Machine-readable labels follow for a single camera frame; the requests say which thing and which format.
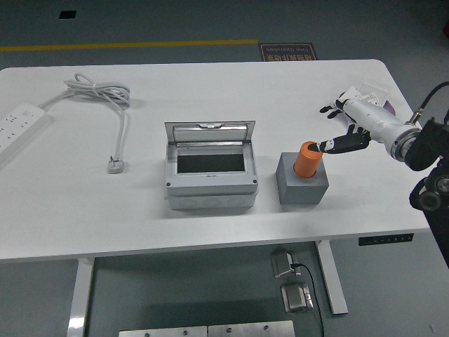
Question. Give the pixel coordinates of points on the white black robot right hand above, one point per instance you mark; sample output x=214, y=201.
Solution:
x=368, y=117

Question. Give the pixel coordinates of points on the yellow floor tape line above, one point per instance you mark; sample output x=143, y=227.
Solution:
x=140, y=45

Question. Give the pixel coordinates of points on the black table control panel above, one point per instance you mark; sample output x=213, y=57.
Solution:
x=386, y=239

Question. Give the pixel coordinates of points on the grey cube holder block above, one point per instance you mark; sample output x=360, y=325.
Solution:
x=301, y=191

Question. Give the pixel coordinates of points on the dark floor sign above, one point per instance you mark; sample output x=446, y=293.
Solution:
x=287, y=52

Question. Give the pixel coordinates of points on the black floor outlet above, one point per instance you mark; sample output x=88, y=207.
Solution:
x=67, y=14

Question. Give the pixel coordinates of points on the orange cylindrical battery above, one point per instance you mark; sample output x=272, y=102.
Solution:
x=305, y=163

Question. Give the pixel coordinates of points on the white table leg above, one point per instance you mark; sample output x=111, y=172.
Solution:
x=80, y=298
x=333, y=281

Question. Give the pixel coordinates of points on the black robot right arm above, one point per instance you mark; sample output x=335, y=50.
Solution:
x=424, y=151

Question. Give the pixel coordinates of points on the white socket module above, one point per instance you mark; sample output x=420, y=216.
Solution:
x=372, y=98

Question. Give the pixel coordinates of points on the metal floor socket box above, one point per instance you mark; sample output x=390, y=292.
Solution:
x=296, y=298
x=282, y=265

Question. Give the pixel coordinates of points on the grey metal plate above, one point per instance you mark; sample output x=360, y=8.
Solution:
x=163, y=332
x=250, y=330

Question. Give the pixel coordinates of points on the white power strip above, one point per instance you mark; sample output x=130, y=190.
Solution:
x=17, y=123

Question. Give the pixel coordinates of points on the grey plastic enclosure box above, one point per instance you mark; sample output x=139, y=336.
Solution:
x=210, y=191

